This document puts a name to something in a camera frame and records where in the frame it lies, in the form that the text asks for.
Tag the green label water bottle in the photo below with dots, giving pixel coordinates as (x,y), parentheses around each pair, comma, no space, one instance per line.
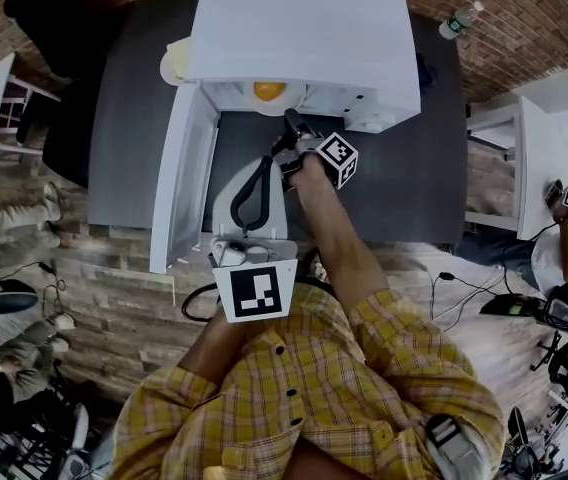
(456,23)

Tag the large white table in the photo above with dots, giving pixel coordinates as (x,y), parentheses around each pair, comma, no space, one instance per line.
(544,158)

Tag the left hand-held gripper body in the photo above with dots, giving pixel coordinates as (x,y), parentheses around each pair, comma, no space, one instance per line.
(256,293)

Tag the person's left forearm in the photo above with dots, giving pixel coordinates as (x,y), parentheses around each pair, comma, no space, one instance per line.
(219,353)

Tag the person's right forearm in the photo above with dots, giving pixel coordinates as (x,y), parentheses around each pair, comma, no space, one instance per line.
(339,243)

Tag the black round seat chair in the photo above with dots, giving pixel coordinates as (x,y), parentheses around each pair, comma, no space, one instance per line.
(6,298)

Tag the grey pouch with black buckle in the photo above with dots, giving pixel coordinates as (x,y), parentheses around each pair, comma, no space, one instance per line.
(456,443)

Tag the black laptop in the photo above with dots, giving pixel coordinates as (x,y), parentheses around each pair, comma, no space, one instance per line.
(514,307)

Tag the white microwave oven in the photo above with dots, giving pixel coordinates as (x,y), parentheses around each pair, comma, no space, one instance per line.
(304,33)

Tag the dark blue cloth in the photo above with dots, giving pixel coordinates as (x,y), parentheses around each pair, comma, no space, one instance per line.
(425,70)

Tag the white round plate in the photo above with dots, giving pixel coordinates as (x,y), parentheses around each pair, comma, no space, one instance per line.
(264,107)

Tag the yellow plaid shirt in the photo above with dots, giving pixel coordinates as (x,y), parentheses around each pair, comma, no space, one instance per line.
(274,408)

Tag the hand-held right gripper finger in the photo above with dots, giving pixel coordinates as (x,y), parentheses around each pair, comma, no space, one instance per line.
(295,123)

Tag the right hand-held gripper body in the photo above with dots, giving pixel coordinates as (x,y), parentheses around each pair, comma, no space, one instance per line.
(336,155)

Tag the dark grey table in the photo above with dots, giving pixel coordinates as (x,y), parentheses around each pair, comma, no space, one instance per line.
(394,183)

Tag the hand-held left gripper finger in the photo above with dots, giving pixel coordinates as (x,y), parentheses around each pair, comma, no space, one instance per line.
(278,208)
(221,208)

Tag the orange fruit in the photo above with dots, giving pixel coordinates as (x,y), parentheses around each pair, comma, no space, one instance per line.
(268,91)

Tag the black office chair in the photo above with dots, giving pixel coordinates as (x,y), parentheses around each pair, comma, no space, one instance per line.
(64,28)

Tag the cream round dish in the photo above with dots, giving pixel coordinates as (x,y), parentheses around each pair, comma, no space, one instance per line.
(174,63)

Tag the person's leg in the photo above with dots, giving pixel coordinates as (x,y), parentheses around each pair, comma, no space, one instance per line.
(324,460)

